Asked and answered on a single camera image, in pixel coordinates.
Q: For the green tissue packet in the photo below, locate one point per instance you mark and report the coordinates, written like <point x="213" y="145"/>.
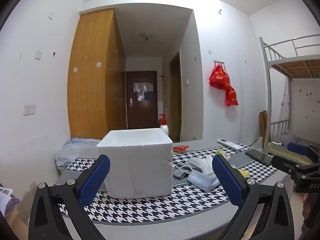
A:
<point x="220" y="152"/>

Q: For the dark brown door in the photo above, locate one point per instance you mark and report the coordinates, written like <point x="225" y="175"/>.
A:
<point x="142" y="115"/>

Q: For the red snack packet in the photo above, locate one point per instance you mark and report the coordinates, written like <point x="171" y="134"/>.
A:
<point x="180" y="149"/>

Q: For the blue face mask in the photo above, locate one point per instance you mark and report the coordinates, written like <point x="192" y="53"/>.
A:
<point x="202" y="180"/>

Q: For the white wall socket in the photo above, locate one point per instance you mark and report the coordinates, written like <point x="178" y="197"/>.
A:
<point x="26" y="110"/>

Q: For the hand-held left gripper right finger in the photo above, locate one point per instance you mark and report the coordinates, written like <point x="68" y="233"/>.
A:
<point x="226" y="180"/>

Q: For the white red pump bottle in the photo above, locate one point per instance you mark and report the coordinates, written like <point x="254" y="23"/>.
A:
<point x="164" y="127"/>

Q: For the printed magazine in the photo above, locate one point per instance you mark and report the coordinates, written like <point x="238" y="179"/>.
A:
<point x="6" y="197"/>

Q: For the black phone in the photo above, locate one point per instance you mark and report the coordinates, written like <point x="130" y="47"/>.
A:
<point x="260" y="157"/>

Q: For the grey sock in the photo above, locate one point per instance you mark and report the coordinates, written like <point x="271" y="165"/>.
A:
<point x="178" y="172"/>

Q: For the light blue cloth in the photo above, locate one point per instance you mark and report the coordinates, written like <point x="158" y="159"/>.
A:
<point x="72" y="150"/>

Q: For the wooden side door frame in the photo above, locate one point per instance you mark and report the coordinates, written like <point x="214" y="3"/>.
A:
<point x="180" y="97"/>

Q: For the ceiling lamp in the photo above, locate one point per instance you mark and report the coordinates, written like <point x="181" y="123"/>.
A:
<point x="146" y="35"/>

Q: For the white tissue paper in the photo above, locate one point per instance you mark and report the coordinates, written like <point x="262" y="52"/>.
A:
<point x="202" y="163"/>

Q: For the metal wall hook rack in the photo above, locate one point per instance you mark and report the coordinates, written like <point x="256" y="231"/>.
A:
<point x="219" y="62"/>

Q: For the wooden wardrobe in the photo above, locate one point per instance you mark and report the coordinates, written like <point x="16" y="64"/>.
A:
<point x="87" y="80"/>

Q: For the black white houndstooth cloth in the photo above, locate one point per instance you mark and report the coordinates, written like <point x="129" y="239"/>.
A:
<point x="160" y="207"/>

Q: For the papers on door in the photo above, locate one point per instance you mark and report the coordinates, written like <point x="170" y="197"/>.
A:
<point x="141" y="90"/>

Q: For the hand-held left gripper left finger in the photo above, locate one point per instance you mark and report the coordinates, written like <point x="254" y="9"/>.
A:
<point x="96" y="180"/>

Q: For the wooden planks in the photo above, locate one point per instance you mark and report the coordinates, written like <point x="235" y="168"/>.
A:
<point x="263" y="127"/>

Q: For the grey bedding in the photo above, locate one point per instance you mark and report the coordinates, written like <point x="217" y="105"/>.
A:
<point x="286" y="138"/>

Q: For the white wall plate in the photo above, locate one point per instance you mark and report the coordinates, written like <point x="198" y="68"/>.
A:
<point x="51" y="16"/>
<point x="38" y="55"/>

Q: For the yellow green packet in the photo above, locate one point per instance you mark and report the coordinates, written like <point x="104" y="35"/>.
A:
<point x="242" y="173"/>

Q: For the clear plastic bag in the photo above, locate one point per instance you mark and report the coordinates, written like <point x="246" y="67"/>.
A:
<point x="256" y="145"/>

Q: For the white remote control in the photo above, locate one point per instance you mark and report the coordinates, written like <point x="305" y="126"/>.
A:
<point x="230" y="144"/>

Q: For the grey metal bunk bed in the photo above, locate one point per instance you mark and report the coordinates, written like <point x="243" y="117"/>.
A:
<point x="268" y="80"/>

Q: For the white wall switch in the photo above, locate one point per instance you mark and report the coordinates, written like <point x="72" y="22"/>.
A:
<point x="32" y="109"/>

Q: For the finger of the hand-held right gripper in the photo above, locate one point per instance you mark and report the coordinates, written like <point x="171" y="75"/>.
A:
<point x="285" y="163"/>
<point x="297" y="148"/>

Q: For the red plastic bag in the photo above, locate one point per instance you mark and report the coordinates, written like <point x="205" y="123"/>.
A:
<point x="218" y="78"/>
<point x="231" y="96"/>

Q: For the white foam box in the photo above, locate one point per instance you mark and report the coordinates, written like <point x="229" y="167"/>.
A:
<point x="140" y="165"/>

